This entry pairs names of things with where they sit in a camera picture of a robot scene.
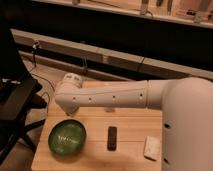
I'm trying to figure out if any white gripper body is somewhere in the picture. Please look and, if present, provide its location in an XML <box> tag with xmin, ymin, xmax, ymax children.
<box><xmin>56</xmin><ymin>102</ymin><xmax>79</xmax><ymax>116</ymax></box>

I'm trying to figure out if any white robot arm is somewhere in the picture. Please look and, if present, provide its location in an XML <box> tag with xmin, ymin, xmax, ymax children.
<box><xmin>55</xmin><ymin>73</ymin><xmax>213</xmax><ymax>171</ymax></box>

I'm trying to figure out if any green ceramic bowl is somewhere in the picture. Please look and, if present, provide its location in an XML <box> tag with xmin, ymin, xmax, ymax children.
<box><xmin>48</xmin><ymin>119</ymin><xmax>87</xmax><ymax>156</ymax></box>

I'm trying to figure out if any white rectangular box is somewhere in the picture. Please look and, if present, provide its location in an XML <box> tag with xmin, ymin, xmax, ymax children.
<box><xmin>105</xmin><ymin>107</ymin><xmax>115</xmax><ymax>112</ymax></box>

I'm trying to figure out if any black remote control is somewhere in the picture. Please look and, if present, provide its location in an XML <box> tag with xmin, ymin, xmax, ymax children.
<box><xmin>107</xmin><ymin>126</ymin><xmax>117</xmax><ymax>151</ymax></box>

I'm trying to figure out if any black chair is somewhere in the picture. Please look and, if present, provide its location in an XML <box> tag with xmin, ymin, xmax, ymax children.
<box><xmin>0</xmin><ymin>12</ymin><xmax>47</xmax><ymax>165</ymax></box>

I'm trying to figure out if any wooden table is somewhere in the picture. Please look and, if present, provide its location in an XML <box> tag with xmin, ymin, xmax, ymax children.
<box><xmin>30</xmin><ymin>80</ymin><xmax>164</xmax><ymax>171</ymax></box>

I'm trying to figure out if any black cable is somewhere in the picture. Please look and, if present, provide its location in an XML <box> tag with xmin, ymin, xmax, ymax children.
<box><xmin>31</xmin><ymin>41</ymin><xmax>56</xmax><ymax>104</ymax></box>

